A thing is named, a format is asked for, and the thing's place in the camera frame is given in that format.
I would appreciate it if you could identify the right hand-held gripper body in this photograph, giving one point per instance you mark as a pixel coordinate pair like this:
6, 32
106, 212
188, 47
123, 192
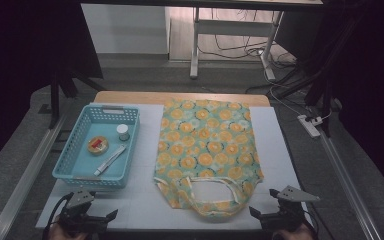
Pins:
288, 216

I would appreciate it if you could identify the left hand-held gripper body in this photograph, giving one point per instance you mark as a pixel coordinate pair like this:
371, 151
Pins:
80, 220

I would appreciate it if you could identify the blue plastic basket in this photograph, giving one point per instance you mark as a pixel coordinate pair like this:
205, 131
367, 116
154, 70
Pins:
80, 163

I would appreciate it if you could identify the round gold tin red label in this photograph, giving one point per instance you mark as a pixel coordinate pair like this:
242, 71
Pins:
97, 145

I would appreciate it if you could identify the fruit-print tote bag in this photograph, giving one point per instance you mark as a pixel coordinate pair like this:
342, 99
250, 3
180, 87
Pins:
206, 150

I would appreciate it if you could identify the person's right hand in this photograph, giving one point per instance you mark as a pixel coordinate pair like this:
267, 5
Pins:
296, 235

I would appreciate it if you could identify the person's left hand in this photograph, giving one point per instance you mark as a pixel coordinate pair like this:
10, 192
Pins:
60, 235

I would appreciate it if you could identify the white tube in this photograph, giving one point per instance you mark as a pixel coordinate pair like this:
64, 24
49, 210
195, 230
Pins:
110, 160

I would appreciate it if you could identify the small white-capped jar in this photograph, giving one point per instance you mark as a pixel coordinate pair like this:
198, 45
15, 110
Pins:
122, 130

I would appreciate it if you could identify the white power strip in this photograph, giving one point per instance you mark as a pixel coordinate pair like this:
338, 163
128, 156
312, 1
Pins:
308, 126

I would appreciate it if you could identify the black stand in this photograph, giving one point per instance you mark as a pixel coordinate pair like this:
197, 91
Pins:
326, 110
55, 100

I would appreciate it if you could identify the black curtain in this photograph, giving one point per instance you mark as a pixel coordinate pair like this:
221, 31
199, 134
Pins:
13, 66
373, 83

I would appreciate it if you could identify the white-legged desk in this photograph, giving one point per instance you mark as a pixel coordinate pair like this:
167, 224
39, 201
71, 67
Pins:
233, 27

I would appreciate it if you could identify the aluminium rail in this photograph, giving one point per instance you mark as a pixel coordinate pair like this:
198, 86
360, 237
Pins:
23, 186
346, 186

